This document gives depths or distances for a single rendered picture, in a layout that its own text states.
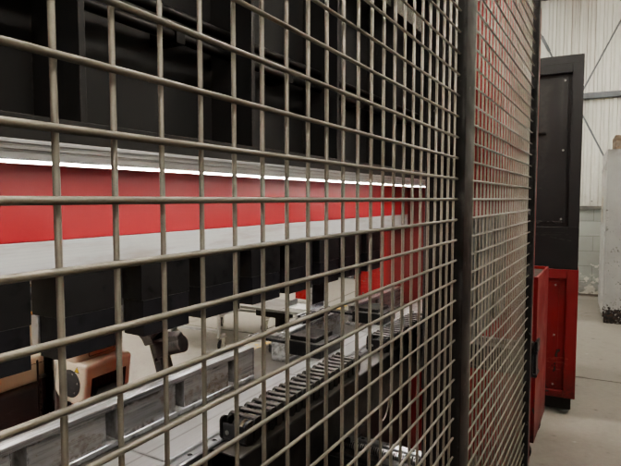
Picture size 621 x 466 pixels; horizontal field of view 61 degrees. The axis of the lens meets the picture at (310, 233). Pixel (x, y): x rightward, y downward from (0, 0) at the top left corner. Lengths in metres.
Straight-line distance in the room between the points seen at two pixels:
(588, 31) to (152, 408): 8.19
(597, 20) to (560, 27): 0.47
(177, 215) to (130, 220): 0.14
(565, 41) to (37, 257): 8.27
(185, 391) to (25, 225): 0.59
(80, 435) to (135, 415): 0.14
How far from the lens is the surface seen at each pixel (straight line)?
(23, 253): 1.04
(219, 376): 1.48
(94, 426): 1.22
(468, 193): 0.68
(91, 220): 1.12
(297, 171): 1.31
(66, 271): 0.20
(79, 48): 0.92
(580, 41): 8.80
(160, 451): 0.97
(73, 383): 2.17
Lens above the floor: 1.40
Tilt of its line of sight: 4 degrees down
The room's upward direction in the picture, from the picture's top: straight up
